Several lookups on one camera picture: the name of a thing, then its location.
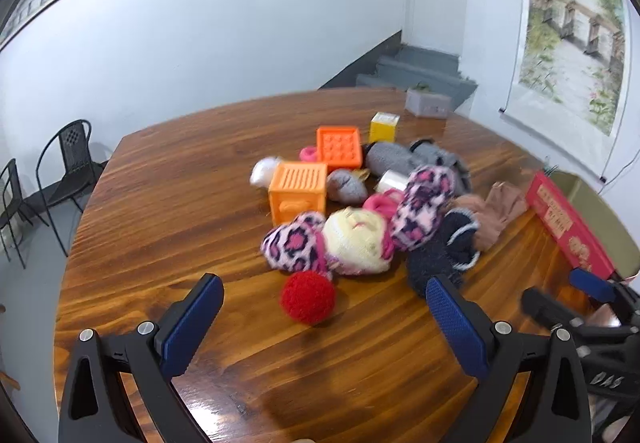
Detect hanging scroll painting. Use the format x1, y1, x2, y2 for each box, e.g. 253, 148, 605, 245
498, 0, 632, 184

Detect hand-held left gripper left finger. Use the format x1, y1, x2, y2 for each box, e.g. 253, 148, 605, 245
59, 273, 225, 443

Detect brown stocking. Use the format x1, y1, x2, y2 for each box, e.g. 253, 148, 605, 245
452, 182, 530, 252

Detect grey stairs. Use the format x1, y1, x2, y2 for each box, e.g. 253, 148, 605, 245
356, 44, 478, 114

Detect white plastic bag ball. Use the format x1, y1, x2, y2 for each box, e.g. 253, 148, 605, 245
250, 156, 283, 188

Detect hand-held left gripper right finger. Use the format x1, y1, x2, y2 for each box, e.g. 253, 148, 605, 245
425, 274, 593, 443

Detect dark orange embossed cube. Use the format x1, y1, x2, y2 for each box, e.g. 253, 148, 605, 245
316, 125, 363, 169

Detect light grey knit sock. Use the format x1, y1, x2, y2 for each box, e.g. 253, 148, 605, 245
365, 142, 417, 175

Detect wooden desk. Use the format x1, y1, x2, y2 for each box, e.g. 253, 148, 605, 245
52, 88, 640, 443

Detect pink leopard print sock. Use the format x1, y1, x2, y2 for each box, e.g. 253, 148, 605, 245
390, 166, 457, 251
261, 212, 333, 280

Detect yellow box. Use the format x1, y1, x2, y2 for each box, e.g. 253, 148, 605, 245
369, 112, 401, 143

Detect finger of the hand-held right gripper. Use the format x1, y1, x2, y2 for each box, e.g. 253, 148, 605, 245
568, 267, 640, 324
521, 287, 586, 339

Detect white roll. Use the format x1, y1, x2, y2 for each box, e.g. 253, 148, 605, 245
377, 169, 413, 194

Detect navy fuzzy sock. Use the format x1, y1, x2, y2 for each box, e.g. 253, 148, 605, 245
406, 208, 481, 296

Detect light orange ribbed cube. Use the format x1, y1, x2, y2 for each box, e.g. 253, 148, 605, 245
268, 162, 328, 226

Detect pale grey box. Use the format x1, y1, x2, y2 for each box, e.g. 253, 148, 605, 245
405, 88, 451, 118

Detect grey sock with dark cuff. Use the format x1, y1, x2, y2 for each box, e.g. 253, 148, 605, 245
410, 139, 473, 194

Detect red pompom ball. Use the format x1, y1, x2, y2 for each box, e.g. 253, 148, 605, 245
280, 271, 337, 326

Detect red box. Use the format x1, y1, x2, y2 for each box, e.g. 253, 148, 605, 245
526, 169, 640, 280

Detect black metal chair patterned back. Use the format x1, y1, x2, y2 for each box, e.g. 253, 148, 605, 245
36, 119, 108, 224

